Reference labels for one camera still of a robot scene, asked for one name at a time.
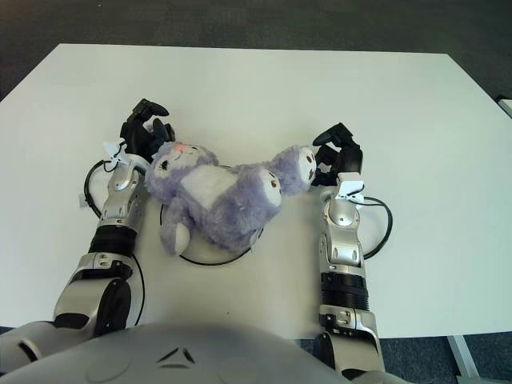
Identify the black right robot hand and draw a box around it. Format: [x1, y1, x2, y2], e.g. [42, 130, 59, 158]
[310, 122, 366, 188]

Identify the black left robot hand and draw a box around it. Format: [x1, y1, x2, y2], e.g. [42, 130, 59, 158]
[118, 97, 178, 164]

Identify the purple plush rabbit doll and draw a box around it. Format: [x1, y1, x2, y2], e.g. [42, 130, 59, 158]
[143, 142, 318, 257]

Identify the white plate black rim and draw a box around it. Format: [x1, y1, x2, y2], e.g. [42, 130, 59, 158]
[158, 199, 266, 266]

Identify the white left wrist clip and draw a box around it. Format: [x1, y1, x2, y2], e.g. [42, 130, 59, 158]
[102, 138, 134, 166]

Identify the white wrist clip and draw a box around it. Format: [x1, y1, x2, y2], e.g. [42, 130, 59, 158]
[335, 172, 366, 204]
[102, 138, 134, 166]

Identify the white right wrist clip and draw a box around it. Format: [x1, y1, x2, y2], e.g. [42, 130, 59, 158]
[335, 172, 366, 204]

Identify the grey furniture edge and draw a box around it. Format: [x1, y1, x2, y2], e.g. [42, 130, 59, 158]
[494, 94, 512, 120]

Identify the silver robot torso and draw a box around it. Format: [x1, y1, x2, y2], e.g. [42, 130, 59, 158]
[0, 318, 361, 384]

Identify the grey table leg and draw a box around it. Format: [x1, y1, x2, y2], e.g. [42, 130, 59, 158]
[446, 334, 481, 384]

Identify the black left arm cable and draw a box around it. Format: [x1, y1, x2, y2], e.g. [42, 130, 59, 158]
[82, 158, 147, 323]

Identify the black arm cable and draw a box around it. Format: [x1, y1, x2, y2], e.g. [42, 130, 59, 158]
[82, 158, 147, 323]
[354, 194, 396, 262]

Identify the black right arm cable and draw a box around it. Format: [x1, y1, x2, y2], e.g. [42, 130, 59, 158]
[354, 194, 396, 262]

